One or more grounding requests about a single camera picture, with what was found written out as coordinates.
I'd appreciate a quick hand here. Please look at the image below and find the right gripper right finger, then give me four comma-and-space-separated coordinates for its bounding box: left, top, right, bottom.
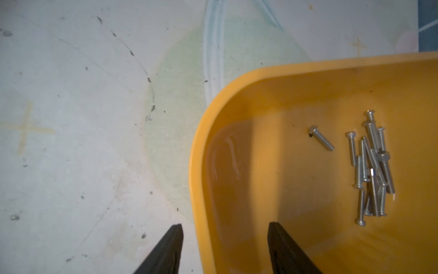
268, 222, 322, 274

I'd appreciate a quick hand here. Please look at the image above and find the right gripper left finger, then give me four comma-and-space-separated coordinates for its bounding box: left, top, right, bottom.
134, 224, 184, 274

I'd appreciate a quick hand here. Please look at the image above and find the yellow plastic storage tray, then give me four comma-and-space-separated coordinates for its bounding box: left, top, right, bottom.
189, 52, 438, 274

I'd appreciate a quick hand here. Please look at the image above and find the pile of silver screws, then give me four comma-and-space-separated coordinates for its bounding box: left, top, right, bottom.
346, 110, 395, 227

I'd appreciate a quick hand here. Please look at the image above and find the single silver screw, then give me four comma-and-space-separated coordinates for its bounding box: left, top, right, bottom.
308, 125, 334, 151

